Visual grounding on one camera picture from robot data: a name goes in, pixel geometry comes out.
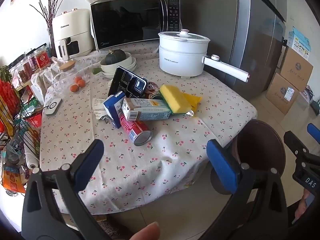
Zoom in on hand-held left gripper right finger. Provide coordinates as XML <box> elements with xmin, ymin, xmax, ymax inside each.
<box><xmin>206</xmin><ymin>139</ymin><xmax>288</xmax><ymax>240</ymax></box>

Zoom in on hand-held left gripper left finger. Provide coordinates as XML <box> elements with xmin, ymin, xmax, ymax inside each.
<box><xmin>22</xmin><ymin>139</ymin><xmax>112</xmax><ymax>240</ymax></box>

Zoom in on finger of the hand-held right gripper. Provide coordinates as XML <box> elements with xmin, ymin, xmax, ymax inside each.
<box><xmin>307</xmin><ymin>123</ymin><xmax>320</xmax><ymax>137</ymax></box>
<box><xmin>284</xmin><ymin>131</ymin><xmax>313</xmax><ymax>163</ymax></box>

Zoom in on brown trash bin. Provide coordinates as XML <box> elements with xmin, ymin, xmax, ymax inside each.
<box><xmin>210</xmin><ymin>119</ymin><xmax>287</xmax><ymax>195</ymax></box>

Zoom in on red cartoon drink can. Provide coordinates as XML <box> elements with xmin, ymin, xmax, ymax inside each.
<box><xmin>146</xmin><ymin>81</ymin><xmax>164</xmax><ymax>100</ymax></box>
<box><xmin>119</xmin><ymin>114</ymin><xmax>153</xmax><ymax>147</ymax></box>

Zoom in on white paper wrapper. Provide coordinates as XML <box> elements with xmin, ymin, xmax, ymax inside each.
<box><xmin>92</xmin><ymin>98</ymin><xmax>113</xmax><ymax>122</ymax></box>

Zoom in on blue white carton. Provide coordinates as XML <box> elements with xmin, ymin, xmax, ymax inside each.
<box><xmin>103</xmin><ymin>91</ymin><xmax>126</xmax><ymax>129</ymax></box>

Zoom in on yellow snack packet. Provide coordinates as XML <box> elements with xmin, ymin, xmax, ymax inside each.
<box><xmin>184</xmin><ymin>92</ymin><xmax>202</xmax><ymax>118</ymax></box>

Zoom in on white teal milk carton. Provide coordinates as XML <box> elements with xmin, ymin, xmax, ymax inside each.
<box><xmin>122</xmin><ymin>97</ymin><xmax>173</xmax><ymax>122</ymax></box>

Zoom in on yellow sponge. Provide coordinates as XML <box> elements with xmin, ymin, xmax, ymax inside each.
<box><xmin>159</xmin><ymin>84</ymin><xmax>193</xmax><ymax>115</ymax></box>

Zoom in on black plastic tray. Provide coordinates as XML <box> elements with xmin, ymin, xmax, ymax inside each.
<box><xmin>108</xmin><ymin>66</ymin><xmax>148</xmax><ymax>99</ymax></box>

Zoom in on person's right hand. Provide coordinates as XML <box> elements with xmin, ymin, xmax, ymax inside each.
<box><xmin>295</xmin><ymin>189</ymin><xmax>316</xmax><ymax>227</ymax></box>

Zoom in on person's left hand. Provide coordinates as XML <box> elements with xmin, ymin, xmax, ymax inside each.
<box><xmin>130</xmin><ymin>221</ymin><xmax>160</xmax><ymax>240</ymax></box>

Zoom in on small printed package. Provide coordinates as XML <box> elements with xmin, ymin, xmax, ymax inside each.
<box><xmin>300</xmin><ymin>85</ymin><xmax>315</xmax><ymax>105</ymax></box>

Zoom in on cardboard box with label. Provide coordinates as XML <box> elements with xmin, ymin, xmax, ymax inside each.
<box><xmin>265</xmin><ymin>72</ymin><xmax>300</xmax><ymax>115</ymax></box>

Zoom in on cherry print tablecloth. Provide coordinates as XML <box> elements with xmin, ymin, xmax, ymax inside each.
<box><xmin>31</xmin><ymin>40</ymin><xmax>258</xmax><ymax>215</ymax></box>

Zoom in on small red packet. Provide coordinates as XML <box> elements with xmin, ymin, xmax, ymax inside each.
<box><xmin>30</xmin><ymin>112</ymin><xmax>43</xmax><ymax>128</ymax></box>

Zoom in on small white device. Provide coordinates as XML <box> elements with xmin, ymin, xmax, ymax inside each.
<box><xmin>45</xmin><ymin>98</ymin><xmax>62</xmax><ymax>116</ymax></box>

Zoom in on orange snack packet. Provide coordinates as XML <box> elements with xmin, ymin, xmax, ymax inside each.
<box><xmin>1</xmin><ymin>166</ymin><xmax>27</xmax><ymax>194</ymax></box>

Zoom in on light blue printed box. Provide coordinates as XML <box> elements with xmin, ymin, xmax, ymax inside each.
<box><xmin>287</xmin><ymin>26</ymin><xmax>313</xmax><ymax>60</ymax></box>

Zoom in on glass jar wooden lid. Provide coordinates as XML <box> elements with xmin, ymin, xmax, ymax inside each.
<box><xmin>52</xmin><ymin>59</ymin><xmax>87</xmax><ymax>97</ymax></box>

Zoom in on white plate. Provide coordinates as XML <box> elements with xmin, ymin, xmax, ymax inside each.
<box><xmin>101</xmin><ymin>65</ymin><xmax>137</xmax><ymax>79</ymax></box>

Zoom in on red orange hanging packets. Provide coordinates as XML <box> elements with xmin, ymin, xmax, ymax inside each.
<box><xmin>0</xmin><ymin>79</ymin><xmax>20</xmax><ymax>137</ymax></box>

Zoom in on grey refrigerator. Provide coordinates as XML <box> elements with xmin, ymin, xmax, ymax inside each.
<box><xmin>180</xmin><ymin>0</ymin><xmax>287</xmax><ymax>100</ymax></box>

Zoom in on white ceramic bowl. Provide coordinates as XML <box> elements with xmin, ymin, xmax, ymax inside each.
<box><xmin>100</xmin><ymin>52</ymin><xmax>133</xmax><ymax>72</ymax></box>

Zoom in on dark green squash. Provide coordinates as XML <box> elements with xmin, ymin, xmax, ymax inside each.
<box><xmin>104</xmin><ymin>49</ymin><xmax>127</xmax><ymax>65</ymax></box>

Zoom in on red-label glass jar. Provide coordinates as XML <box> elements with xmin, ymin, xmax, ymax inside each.
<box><xmin>22</xmin><ymin>55</ymin><xmax>38</xmax><ymax>78</ymax></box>
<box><xmin>33</xmin><ymin>47</ymin><xmax>52</xmax><ymax>70</ymax></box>

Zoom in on white electric cooking pot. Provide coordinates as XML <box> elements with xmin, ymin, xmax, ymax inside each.
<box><xmin>158</xmin><ymin>29</ymin><xmax>250</xmax><ymax>83</ymax></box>

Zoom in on glass vase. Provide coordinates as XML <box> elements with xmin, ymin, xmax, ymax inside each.
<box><xmin>47</xmin><ymin>27</ymin><xmax>57</xmax><ymax>55</ymax></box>

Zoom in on cream air fryer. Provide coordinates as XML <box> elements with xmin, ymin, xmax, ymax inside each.
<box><xmin>52</xmin><ymin>8</ymin><xmax>92</xmax><ymax>61</ymax></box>

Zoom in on black microwave oven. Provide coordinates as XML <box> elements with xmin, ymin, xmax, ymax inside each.
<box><xmin>90</xmin><ymin>0</ymin><xmax>181</xmax><ymax>52</ymax></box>

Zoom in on dried branch bouquet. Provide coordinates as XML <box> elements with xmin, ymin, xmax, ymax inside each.
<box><xmin>29</xmin><ymin>0</ymin><xmax>66</xmax><ymax>30</ymax></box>

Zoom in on white string roll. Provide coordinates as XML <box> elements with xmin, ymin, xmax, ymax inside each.
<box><xmin>24</xmin><ymin>142</ymin><xmax>38</xmax><ymax>170</ymax></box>

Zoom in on black wire rack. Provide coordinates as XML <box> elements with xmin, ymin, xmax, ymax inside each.
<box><xmin>0</xmin><ymin>65</ymin><xmax>42</xmax><ymax>195</ymax></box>

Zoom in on green-handled white dish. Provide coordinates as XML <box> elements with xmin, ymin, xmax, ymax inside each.
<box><xmin>92</xmin><ymin>57</ymin><xmax>137</xmax><ymax>77</ymax></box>

